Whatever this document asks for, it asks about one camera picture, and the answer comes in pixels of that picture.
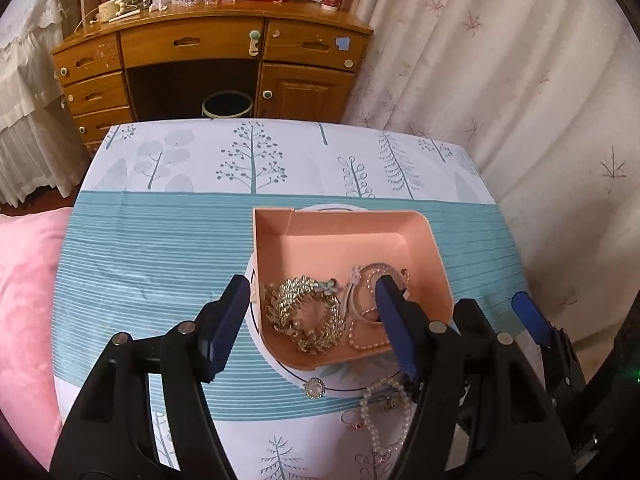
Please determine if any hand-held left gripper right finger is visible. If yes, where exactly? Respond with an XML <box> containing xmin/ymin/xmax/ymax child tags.
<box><xmin>374</xmin><ymin>275</ymin><xmax>577</xmax><ymax>480</ymax></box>

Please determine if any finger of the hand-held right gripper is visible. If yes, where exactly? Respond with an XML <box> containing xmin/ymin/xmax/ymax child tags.
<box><xmin>511</xmin><ymin>291</ymin><xmax>587</xmax><ymax>413</ymax></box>
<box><xmin>451</xmin><ymin>298</ymin><xmax>501</xmax><ymax>347</ymax></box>

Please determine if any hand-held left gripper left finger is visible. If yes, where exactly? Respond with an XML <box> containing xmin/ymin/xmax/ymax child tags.
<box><xmin>50</xmin><ymin>275</ymin><xmax>251</xmax><ymax>480</ymax></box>

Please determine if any pink jewelry tray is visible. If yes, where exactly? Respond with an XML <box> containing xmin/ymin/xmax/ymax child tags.
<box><xmin>251</xmin><ymin>206</ymin><xmax>455</xmax><ymax>370</ymax></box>

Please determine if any pink cushion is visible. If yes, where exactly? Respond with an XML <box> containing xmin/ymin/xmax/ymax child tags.
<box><xmin>0</xmin><ymin>206</ymin><xmax>77</xmax><ymax>463</ymax></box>

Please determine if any dark waste bin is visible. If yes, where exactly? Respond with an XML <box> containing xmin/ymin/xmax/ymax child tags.
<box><xmin>201</xmin><ymin>90</ymin><xmax>254</xmax><ymax>121</ymax></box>

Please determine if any white leaf print curtain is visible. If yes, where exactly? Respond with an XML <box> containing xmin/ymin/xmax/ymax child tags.
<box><xmin>339</xmin><ymin>0</ymin><xmax>640</xmax><ymax>411</ymax></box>

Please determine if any wooden desk with drawers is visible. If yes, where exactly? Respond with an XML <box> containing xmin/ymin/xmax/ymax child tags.
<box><xmin>51</xmin><ymin>0</ymin><xmax>375</xmax><ymax>159</ymax></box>

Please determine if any white lace cloth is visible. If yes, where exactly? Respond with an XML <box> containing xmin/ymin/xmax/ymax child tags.
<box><xmin>0</xmin><ymin>0</ymin><xmax>95</xmax><ymax>209</ymax></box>

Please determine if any round cream container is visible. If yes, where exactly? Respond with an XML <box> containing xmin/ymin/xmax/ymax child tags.
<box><xmin>96</xmin><ymin>0</ymin><xmax>127</xmax><ymax>24</ymax></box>

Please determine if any pink hair tie with flower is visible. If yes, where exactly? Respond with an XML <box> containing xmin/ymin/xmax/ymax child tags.
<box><xmin>344</xmin><ymin>266</ymin><xmax>382</xmax><ymax>327</ymax></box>

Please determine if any long pearl necklace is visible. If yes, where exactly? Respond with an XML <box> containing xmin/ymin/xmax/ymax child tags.
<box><xmin>358</xmin><ymin>378</ymin><xmax>417</xmax><ymax>457</ymax></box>

